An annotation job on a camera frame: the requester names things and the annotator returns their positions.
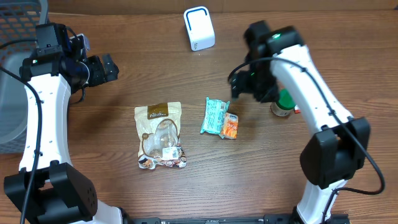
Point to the teal snack packet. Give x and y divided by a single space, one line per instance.
215 111

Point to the beige dried food bag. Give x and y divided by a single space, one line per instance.
158 128

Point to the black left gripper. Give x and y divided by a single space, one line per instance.
99 75

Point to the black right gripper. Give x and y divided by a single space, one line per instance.
240 84

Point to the grey plastic mesh basket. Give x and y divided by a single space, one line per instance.
18 21

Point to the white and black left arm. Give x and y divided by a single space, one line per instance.
47 188

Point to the green lid jar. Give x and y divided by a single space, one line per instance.
284 105

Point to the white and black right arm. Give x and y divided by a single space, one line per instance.
336 149

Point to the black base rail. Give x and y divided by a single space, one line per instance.
217 220

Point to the white barcode scanner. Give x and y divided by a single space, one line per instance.
199 28

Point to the red stick snack packet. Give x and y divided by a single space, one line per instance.
297 110

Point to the orange snack packet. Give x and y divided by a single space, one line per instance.
230 126

